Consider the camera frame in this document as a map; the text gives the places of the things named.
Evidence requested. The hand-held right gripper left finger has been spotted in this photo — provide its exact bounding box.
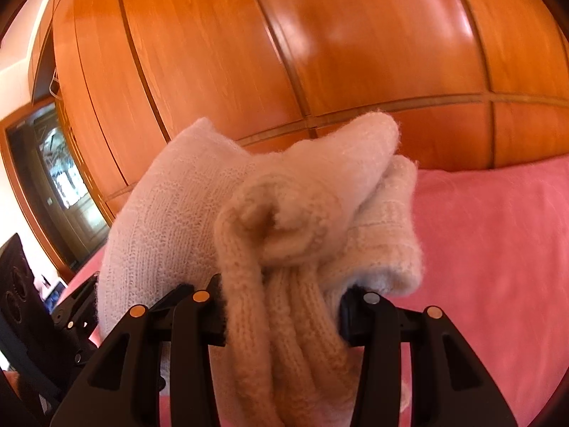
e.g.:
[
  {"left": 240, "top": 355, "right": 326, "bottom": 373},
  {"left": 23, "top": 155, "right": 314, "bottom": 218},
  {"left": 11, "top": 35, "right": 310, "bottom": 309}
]
[{"left": 49, "top": 274, "right": 227, "bottom": 427}]

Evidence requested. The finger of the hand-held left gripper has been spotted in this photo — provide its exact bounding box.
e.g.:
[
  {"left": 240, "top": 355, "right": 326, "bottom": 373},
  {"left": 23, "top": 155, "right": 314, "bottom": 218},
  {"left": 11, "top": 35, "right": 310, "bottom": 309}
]
[{"left": 51, "top": 273, "right": 101, "bottom": 354}]

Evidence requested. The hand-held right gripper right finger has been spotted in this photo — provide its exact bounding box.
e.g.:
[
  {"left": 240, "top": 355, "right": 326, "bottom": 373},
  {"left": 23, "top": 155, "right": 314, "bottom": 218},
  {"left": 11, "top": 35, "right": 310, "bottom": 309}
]
[{"left": 339, "top": 287, "right": 519, "bottom": 427}]

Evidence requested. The white knit sweater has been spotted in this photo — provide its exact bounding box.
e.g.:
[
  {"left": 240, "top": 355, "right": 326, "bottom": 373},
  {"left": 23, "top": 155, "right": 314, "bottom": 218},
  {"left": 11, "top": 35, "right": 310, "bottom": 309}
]
[{"left": 95, "top": 112, "right": 423, "bottom": 427}]

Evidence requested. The wooden door with glass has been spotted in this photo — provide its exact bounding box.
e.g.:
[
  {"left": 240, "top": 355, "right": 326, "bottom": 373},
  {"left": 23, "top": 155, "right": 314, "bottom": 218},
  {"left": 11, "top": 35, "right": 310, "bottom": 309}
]
[{"left": 0, "top": 100, "right": 112, "bottom": 276}]

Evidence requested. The pink quilted blanket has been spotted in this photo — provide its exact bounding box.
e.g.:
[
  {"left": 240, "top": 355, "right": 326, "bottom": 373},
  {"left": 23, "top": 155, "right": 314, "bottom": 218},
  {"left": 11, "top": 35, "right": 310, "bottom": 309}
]
[{"left": 67, "top": 158, "right": 569, "bottom": 427}]

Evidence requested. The wooden wardrobe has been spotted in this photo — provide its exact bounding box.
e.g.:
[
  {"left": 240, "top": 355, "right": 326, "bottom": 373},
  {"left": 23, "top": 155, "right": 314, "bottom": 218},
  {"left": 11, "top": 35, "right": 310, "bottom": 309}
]
[{"left": 29, "top": 0, "right": 569, "bottom": 272}]

